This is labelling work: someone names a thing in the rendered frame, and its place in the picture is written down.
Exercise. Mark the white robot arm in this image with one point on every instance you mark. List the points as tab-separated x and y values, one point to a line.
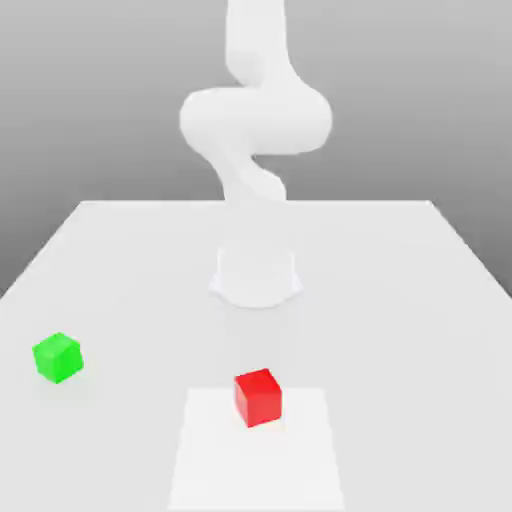
256	120

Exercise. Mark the small green cube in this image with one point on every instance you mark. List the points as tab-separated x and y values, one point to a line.
58	358

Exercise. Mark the small red cube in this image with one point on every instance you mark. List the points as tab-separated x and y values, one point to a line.
259	398

